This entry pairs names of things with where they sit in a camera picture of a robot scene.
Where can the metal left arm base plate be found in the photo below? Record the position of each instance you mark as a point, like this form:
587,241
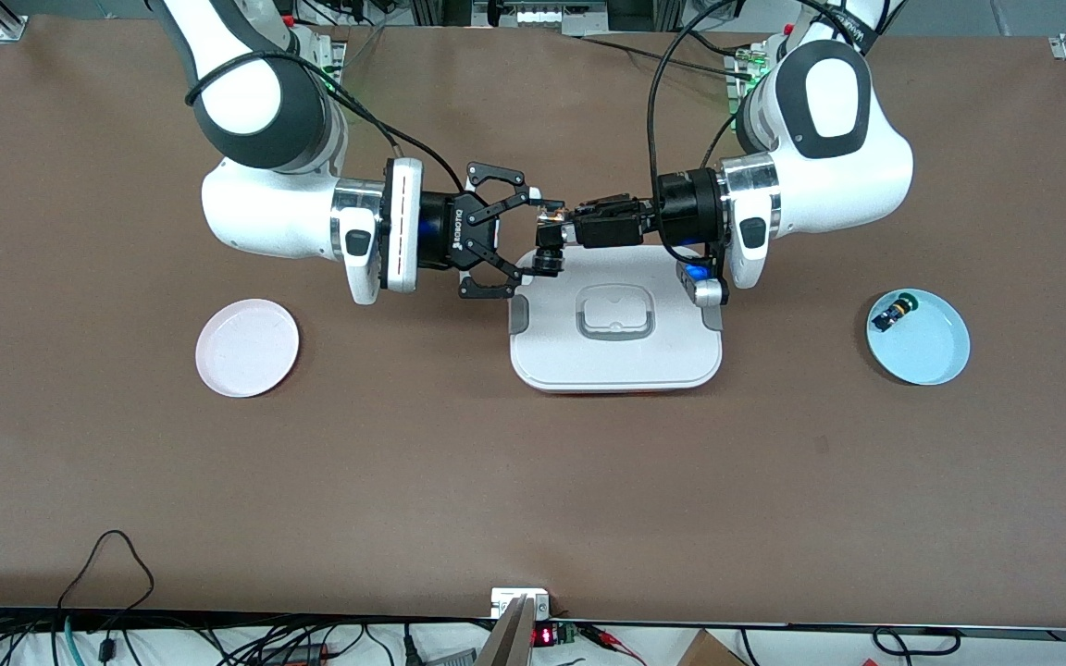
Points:
737,83

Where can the white lidded lunch box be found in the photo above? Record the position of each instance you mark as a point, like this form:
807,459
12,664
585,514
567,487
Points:
616,361

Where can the red clip leads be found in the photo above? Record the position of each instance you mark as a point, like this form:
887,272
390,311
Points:
612,643

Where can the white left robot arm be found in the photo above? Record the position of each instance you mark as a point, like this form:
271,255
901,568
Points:
829,102

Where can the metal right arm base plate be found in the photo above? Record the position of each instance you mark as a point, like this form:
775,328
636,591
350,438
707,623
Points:
336,55

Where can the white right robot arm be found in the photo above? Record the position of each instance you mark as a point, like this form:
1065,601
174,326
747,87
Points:
255,102

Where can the black table edge strip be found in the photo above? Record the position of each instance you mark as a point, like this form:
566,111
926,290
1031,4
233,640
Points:
218,615

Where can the small white box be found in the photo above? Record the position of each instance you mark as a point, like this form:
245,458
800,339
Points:
505,599

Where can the black metal frame structure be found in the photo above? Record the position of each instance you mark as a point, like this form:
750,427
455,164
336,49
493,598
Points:
625,14

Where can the pink round plate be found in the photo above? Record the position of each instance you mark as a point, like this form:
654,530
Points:
246,347

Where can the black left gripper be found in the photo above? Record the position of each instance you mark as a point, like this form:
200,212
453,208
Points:
683,209

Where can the grey metal bracket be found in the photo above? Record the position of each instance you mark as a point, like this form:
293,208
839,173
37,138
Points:
510,638

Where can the blue green push switch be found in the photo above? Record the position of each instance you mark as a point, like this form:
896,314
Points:
889,317

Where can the orange black push switch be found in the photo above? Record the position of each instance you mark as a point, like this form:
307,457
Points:
549,262

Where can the light blue round plate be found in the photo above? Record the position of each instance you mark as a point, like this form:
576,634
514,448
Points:
931,351

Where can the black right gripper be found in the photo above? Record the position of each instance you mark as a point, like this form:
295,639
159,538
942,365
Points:
439,231

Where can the brown cardboard piece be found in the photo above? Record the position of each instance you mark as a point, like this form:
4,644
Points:
709,652

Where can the red digit display module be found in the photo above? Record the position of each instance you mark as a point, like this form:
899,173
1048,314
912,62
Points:
547,635

